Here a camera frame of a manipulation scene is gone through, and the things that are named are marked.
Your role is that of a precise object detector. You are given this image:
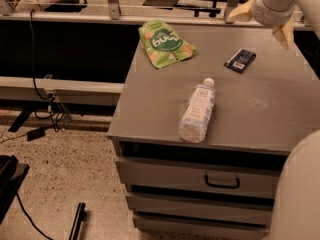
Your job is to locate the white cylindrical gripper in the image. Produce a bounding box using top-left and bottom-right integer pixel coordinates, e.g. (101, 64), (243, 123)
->
(226, 0), (295, 50)

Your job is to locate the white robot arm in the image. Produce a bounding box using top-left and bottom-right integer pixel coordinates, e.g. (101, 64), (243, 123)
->
(227, 0), (320, 240)

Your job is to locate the clear plastic water bottle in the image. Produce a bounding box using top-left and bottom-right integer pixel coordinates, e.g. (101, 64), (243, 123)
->
(178, 78), (215, 143)

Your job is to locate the grey drawer cabinet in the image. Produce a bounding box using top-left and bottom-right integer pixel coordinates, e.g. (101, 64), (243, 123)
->
(109, 25), (320, 240)

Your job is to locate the green snack pouch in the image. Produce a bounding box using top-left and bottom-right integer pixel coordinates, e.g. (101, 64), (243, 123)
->
(138, 20), (198, 69)

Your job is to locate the grey metal railing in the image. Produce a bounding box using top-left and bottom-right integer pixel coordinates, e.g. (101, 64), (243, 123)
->
(0, 0), (314, 30)

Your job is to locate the black power adapter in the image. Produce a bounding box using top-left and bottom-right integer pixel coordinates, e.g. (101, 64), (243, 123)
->
(27, 127), (45, 141)

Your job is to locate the black metal floor bar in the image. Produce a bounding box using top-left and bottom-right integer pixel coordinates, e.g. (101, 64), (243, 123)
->
(69, 202), (86, 240)

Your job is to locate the black chair base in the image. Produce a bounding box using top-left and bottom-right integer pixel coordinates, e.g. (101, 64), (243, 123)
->
(0, 155), (29, 224)

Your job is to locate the black drawer handle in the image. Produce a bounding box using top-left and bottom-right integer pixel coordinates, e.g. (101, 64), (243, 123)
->
(204, 175), (241, 190)

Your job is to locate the black hanging power cable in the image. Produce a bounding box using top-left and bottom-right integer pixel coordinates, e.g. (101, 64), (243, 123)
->
(28, 9), (73, 133)

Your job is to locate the black floor cable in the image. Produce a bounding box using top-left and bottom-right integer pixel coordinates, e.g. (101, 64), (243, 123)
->
(15, 192), (54, 240)

